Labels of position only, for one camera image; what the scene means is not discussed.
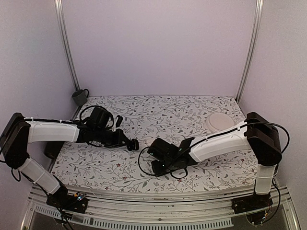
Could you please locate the right aluminium frame post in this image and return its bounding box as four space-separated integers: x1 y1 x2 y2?
236 0 264 104

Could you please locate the aluminium frame post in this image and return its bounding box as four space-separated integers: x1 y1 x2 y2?
54 0 80 90
236 0 264 104

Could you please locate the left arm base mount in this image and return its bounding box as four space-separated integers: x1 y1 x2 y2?
47 194 89 214

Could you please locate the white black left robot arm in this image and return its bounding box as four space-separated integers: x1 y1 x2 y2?
0 105 139 208

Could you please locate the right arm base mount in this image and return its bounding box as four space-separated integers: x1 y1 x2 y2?
231 192 273 214

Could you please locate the left aluminium frame post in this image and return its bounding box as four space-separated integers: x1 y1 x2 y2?
54 0 80 90

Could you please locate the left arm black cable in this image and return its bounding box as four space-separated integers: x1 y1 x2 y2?
79 105 115 131

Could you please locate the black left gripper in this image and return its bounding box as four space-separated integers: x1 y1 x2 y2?
94 126 131 149

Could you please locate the grey mug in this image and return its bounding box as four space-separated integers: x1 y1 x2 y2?
71 89 89 106

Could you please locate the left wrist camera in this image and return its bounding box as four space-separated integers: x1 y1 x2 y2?
113 115 123 131

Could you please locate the beige earbud charging case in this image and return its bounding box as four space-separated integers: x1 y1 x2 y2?
144 138 155 146

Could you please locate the white round plate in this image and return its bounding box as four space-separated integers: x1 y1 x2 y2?
203 113 235 133

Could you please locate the floral patterned table mat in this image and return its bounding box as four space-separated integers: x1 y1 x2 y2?
51 96 257 194

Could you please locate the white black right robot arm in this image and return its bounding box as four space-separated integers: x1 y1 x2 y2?
147 112 282 209

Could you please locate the front aluminium rail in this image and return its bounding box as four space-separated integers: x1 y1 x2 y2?
21 185 300 230

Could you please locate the black cylinder object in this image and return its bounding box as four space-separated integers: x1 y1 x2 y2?
44 142 64 159

